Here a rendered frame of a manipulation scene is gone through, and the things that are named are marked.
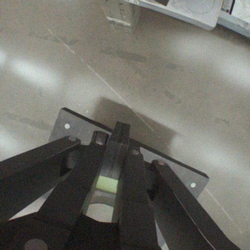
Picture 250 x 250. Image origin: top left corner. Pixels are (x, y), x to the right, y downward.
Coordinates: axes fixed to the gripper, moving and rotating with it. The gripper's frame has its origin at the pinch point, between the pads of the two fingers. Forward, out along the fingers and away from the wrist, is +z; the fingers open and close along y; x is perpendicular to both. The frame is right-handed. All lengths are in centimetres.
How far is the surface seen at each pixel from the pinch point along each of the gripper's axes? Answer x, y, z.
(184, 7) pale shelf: 22.9, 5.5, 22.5
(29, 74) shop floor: -3, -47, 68
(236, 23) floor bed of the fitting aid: 40, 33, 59
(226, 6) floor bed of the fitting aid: 45, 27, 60
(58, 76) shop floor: -1, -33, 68
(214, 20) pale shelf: 22.5, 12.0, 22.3
